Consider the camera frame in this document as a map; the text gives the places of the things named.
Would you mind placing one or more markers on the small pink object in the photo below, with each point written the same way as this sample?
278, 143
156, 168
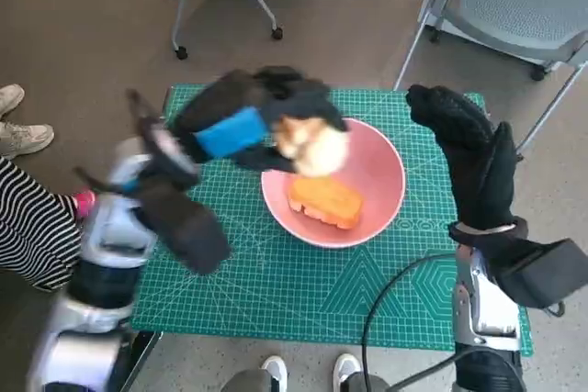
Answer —
85, 204

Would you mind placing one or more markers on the green cutting mat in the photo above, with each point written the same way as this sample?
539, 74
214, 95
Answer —
285, 291

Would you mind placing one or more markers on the black table frame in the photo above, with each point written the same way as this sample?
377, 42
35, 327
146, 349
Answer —
138, 355

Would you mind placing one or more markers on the white shoe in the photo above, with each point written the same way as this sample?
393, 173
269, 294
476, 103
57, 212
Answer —
345, 369
274, 371

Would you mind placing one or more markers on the round toy bread bun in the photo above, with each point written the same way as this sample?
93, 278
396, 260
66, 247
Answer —
317, 153

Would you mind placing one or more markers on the grey wheeled chair frame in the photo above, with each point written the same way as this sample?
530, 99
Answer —
183, 6

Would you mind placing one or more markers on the pink bowl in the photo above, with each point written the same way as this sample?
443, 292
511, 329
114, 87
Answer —
372, 158

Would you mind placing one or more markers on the grey trouser leg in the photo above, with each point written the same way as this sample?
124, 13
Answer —
245, 383
365, 385

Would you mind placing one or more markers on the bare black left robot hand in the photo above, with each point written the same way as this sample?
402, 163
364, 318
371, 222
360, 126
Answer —
229, 130

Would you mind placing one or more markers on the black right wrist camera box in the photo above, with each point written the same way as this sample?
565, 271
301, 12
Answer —
537, 275

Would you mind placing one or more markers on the person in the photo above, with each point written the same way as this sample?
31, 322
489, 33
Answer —
32, 227

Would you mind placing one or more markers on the orange toy bread loaf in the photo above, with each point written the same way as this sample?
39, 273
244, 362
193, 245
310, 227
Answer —
326, 201

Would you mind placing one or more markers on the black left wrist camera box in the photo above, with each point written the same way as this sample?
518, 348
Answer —
193, 236

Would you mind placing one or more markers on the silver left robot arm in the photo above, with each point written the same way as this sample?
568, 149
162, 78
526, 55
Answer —
115, 236

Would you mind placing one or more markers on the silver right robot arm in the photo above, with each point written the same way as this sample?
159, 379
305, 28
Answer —
487, 318

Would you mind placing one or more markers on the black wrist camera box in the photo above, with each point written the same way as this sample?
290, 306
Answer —
193, 236
537, 275

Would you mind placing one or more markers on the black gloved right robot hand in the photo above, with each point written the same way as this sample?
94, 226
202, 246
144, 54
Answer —
482, 171

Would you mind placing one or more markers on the beige sneaker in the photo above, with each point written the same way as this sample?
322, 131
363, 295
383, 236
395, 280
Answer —
10, 99
27, 137

